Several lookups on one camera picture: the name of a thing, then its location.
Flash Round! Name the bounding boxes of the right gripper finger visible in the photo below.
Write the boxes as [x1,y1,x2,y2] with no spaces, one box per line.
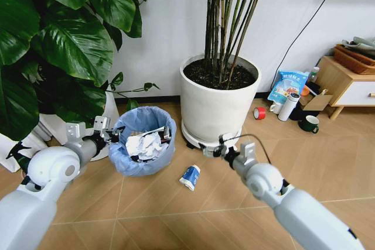
[218,133,236,149]
[201,142,226,159]

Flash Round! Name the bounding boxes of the trash bin with blue bag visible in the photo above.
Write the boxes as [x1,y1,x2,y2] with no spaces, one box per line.
[108,107,178,177]

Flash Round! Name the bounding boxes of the white tapered plant pot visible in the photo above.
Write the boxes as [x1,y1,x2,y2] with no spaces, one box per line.
[35,90,120,162]

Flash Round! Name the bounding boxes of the white wheeled pot tray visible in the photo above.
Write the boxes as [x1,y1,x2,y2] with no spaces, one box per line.
[180,119,244,150]

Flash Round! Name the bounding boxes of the crumpled white paper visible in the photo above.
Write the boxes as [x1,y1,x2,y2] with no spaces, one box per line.
[125,133,163,160]

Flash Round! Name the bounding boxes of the crushed blue white paper cup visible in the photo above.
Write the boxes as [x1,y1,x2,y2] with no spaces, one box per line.
[179,165,202,192]

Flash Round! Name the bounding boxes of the large white plant pot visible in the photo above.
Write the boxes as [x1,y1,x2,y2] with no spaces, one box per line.
[179,53,262,143]

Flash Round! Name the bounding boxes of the red tape roll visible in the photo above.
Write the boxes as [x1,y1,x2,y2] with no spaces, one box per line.
[253,107,267,121]

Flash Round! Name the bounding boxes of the black and white wrapper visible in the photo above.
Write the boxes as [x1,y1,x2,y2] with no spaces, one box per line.
[141,125,172,145]

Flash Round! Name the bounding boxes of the white mug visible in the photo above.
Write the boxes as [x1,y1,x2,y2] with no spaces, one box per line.
[269,101,284,115]

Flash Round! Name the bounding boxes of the white thermos bottle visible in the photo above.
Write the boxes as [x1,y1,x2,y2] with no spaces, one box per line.
[277,92,301,122]

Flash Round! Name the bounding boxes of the dark green mug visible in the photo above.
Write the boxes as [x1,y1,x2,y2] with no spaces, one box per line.
[298,115,320,134]

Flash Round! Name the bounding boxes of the blue printed soil bag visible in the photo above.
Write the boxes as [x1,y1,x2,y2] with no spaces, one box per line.
[267,70,310,102]

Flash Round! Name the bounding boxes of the white paper bag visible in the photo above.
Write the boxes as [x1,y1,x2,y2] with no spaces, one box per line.
[0,125,49,173]

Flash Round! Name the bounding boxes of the brown cardboard box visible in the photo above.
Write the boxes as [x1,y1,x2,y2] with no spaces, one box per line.
[298,88,334,112]

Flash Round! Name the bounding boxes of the large green leaf plant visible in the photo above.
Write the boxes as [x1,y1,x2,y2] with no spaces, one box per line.
[0,0,161,142]

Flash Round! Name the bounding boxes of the green bottle with white cap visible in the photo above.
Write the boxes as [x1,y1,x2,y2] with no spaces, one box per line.
[309,66,321,84]

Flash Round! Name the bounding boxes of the bamboo plant stems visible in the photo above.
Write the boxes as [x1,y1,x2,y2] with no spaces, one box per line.
[203,0,270,90]

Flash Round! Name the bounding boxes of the wooden cabinet with white drawer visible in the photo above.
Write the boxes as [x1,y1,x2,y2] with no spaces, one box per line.
[315,55,375,120]

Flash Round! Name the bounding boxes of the brown woven basket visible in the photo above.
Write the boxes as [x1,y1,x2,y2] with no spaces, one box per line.
[333,43,375,76]

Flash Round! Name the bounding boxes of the grey green cloth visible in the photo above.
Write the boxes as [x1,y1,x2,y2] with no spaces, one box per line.
[340,36,375,49]

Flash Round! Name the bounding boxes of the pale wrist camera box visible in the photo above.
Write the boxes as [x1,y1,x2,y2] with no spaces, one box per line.
[94,116,111,130]

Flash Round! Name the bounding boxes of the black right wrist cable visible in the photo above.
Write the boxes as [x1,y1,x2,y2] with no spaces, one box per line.
[227,133,272,164]

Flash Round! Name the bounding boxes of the black wall cable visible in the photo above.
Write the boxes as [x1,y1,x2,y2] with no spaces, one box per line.
[273,0,344,88]

